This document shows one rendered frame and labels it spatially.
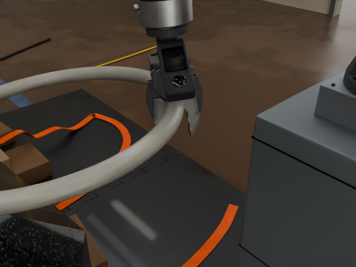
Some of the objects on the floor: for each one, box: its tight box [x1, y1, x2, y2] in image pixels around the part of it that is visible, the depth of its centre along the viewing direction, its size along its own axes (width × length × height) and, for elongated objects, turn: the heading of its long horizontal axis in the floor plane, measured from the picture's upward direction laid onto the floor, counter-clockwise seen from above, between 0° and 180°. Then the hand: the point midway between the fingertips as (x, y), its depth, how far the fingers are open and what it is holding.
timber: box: [68, 214, 109, 267], centre depth 153 cm, size 30×12×12 cm, turn 35°
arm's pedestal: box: [238, 71, 356, 267], centre depth 110 cm, size 50×50×85 cm
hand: (178, 133), depth 73 cm, fingers closed on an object, 4 cm apart
